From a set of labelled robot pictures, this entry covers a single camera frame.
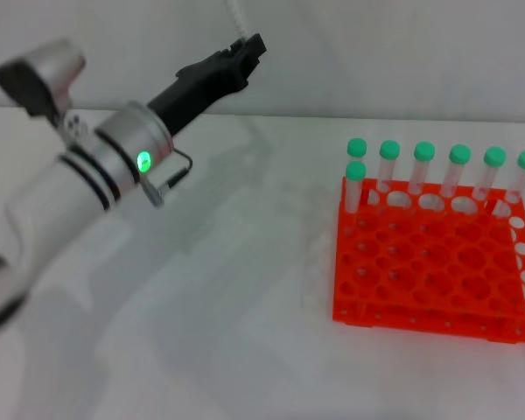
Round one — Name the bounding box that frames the orange test tube rack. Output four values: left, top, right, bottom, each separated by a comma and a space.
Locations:
331, 176, 525, 345

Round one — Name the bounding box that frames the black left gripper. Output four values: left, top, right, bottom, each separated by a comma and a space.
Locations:
147, 33, 268, 135

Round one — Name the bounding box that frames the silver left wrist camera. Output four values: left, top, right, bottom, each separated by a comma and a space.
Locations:
0, 38, 88, 118

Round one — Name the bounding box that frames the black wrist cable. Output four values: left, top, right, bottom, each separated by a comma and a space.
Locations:
159, 148, 194, 190

